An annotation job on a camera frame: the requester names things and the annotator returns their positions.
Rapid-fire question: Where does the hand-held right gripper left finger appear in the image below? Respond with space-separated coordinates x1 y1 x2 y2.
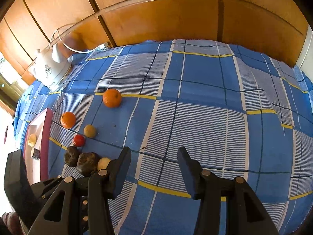
28 146 132 235

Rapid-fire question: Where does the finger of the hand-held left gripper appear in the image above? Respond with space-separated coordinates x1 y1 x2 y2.
4 150 64 226

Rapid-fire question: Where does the blue plaid blanket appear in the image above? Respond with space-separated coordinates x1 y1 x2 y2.
13 39 313 235

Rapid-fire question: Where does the tan round fruit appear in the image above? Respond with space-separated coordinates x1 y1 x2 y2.
84 124 96 138

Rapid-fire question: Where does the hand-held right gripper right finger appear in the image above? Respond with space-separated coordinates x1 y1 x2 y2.
177 146 280 235

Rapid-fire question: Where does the large dark brown fruit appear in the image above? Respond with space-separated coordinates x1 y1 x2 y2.
77 152 99 177

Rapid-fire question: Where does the small red fruit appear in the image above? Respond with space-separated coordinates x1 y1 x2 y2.
73 134 86 147

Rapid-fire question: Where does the small dark brown fruit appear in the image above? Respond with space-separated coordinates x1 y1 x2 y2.
64 146 80 167

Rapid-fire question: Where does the pink rimmed white tray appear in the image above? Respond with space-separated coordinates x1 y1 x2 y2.
23 108 54 185

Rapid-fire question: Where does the pale yellow round fruit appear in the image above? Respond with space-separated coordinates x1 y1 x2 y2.
97 157 112 172

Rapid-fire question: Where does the wooden panelled wardrobe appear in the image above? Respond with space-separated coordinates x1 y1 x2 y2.
0 0 313 86

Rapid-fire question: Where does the white power cable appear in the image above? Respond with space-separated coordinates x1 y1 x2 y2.
49 30 103 54

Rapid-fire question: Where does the small orange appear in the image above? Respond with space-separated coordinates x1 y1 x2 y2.
61 112 76 129

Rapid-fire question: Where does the white electric kettle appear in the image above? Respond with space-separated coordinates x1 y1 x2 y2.
29 43 72 91

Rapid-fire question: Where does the large orange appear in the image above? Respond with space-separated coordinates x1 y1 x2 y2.
103 89 122 108

